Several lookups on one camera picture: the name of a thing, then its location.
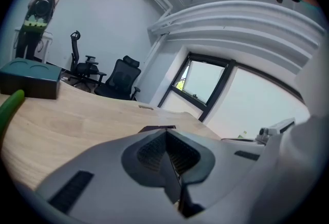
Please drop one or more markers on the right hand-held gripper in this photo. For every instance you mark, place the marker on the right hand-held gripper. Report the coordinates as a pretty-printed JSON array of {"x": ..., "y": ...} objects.
[{"x": 275, "y": 129}]

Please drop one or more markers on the teal box with round recesses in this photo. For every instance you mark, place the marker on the teal box with round recesses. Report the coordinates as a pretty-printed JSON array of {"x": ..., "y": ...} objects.
[{"x": 30, "y": 79}]

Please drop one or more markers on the black office chair with hanger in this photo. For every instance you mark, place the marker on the black office chair with hanger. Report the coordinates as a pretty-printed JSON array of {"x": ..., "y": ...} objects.
[{"x": 83, "y": 68}]

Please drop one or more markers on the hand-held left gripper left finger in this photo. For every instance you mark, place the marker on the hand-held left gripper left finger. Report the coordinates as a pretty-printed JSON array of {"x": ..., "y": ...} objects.
[{"x": 110, "y": 184}]

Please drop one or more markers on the black-framed window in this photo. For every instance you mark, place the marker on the black-framed window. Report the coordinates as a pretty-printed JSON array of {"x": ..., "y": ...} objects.
[{"x": 205, "y": 81}]

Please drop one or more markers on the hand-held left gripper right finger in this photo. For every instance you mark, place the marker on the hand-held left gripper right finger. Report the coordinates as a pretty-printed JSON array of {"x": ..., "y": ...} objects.
[{"x": 226, "y": 166}]

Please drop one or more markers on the person's white clothing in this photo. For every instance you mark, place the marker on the person's white clothing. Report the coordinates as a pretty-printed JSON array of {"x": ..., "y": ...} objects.
[{"x": 303, "y": 156}]

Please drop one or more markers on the black mesh office chair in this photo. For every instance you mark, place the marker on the black mesh office chair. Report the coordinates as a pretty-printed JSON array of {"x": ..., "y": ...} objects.
[{"x": 120, "y": 81}]

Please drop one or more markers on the green curved object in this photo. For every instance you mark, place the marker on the green curved object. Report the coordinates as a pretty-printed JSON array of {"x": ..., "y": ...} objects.
[{"x": 9, "y": 108}]

